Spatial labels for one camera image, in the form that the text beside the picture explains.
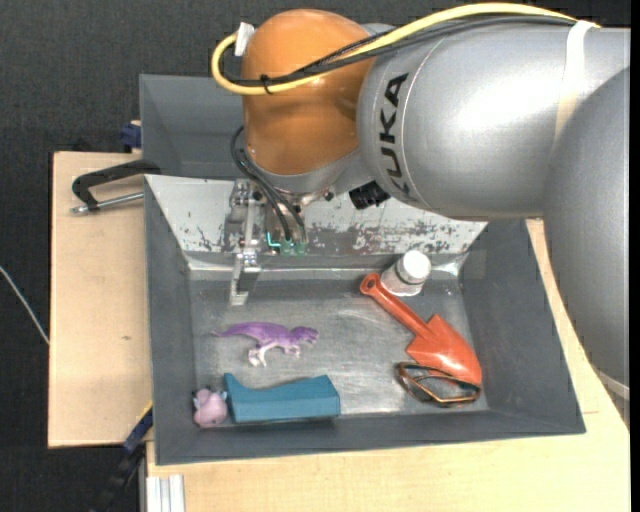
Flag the teal foam block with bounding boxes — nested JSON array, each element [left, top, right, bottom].
[[222, 372, 342, 425]]

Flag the purple toy dinosaur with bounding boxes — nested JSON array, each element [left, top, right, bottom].
[[210, 321, 320, 368]]

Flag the red-orange toy shovel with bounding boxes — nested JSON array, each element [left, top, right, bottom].
[[358, 272, 484, 387]]

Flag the black cylinder on white bracket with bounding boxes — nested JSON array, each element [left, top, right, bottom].
[[322, 178, 392, 210]]

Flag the brown sunglasses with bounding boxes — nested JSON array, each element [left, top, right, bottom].
[[394, 360, 483, 409]]

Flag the small white-capped bottle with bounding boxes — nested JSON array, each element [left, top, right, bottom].
[[379, 249, 433, 298]]

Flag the grey metal bin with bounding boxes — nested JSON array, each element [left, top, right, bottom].
[[138, 73, 587, 466]]

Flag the pale cardboard board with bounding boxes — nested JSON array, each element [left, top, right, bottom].
[[47, 151, 156, 449]]

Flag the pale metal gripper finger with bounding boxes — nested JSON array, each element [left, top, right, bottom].
[[240, 252, 263, 295], [229, 252, 250, 307]]

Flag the pink toy animal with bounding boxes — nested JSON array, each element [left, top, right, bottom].
[[192, 387, 230, 429]]

